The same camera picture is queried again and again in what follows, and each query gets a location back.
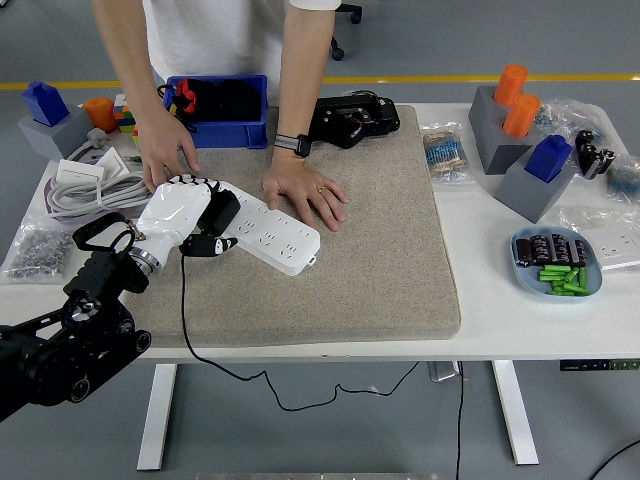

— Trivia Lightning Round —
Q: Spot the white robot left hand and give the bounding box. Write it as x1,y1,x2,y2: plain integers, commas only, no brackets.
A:
133,174,240,261

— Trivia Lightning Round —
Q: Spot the person's left hand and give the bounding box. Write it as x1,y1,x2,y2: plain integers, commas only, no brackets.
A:
262,149,350,233

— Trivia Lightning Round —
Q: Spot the person's right hand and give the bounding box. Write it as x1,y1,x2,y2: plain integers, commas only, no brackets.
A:
133,107,203,194

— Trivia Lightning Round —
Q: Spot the black plug adapter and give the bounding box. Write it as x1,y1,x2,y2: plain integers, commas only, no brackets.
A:
199,192,241,237

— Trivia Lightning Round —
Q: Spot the white power strip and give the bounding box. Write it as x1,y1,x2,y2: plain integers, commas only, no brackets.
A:
217,180,322,277

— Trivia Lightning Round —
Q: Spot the thin black plug cord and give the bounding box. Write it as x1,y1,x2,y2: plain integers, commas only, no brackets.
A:
179,253,420,412

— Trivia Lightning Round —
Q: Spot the striped wristband with watch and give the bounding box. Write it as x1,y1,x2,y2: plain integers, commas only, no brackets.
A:
273,132,314,159

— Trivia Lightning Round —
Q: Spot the black pouch with red toggle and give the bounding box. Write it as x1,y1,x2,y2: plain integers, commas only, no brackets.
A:
158,78,216,135

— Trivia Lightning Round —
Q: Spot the blue plastic bin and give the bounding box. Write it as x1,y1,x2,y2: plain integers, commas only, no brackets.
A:
162,74,270,150

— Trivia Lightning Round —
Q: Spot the orange plastic cylinder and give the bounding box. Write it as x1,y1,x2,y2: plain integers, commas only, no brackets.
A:
82,96,117,132
493,63,530,107
502,93,542,139

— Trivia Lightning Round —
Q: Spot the black cloth pouch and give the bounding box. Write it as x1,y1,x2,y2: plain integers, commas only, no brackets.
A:
212,78,264,121

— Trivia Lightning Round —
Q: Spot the black electronic device housing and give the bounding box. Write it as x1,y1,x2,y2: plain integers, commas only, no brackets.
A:
305,92,401,150

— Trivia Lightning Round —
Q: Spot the grey-brown foam mat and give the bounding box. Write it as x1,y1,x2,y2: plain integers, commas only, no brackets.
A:
118,103,462,349

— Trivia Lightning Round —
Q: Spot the grey single-slot block holder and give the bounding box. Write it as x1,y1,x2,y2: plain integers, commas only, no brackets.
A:
493,147,577,225
17,105,94,161

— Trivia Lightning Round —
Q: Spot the person's torso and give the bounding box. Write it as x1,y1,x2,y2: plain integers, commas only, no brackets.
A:
141,0,344,90

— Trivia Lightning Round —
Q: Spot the blue plastic block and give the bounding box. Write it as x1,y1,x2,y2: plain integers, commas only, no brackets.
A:
21,80,71,126
523,133,574,184

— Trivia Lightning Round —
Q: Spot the black office chair base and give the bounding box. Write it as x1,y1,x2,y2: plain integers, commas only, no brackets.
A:
330,3,364,62

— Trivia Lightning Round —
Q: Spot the bag of metal screws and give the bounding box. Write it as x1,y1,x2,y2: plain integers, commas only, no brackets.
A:
2,224,76,284

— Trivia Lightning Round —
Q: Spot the bag of taped resistors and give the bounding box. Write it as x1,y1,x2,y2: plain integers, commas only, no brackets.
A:
419,122,476,186

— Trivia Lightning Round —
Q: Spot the grey two-hole cylinder holder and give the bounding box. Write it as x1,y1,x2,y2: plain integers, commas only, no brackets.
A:
468,84,544,175

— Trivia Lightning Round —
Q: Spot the white table leg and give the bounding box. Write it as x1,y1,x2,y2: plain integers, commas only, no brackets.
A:
491,359,540,467
136,363,178,472

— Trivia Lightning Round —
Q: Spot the black cylindrical capacitor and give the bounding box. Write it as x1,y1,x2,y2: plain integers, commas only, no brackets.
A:
530,233,553,264
515,238,535,269
549,233,571,264
567,238,589,267

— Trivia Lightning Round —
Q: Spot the grey metal box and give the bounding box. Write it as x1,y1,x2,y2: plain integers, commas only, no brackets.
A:
427,360,461,384

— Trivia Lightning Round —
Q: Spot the light blue plate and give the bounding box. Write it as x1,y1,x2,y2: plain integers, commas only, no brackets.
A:
509,224,605,300

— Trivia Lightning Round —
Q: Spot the crumpled clear plastic bag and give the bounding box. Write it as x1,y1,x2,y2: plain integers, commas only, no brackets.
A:
537,95,621,146

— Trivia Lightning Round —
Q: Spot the pile of green cylinders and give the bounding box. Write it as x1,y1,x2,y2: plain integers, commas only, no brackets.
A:
537,264,589,297

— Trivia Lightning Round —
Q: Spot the bag of black capacitors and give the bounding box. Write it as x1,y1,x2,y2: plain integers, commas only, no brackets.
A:
573,128,617,180

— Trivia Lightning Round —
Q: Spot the bag of blue resistors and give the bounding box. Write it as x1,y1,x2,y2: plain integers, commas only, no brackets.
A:
604,154,640,204

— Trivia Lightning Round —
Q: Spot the black table control panel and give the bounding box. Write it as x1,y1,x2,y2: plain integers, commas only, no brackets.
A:
558,358,640,373

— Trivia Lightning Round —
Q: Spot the grey power strip cord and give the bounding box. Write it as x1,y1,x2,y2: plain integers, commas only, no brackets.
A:
45,169,154,224

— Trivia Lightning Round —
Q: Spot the black hanging cable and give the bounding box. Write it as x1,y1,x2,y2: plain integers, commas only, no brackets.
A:
453,360,466,480

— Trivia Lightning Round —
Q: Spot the white wall socket panel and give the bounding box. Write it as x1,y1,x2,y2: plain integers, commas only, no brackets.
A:
584,230,640,272

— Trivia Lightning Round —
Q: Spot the black floor cable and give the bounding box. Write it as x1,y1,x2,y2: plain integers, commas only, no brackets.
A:
585,438,640,480

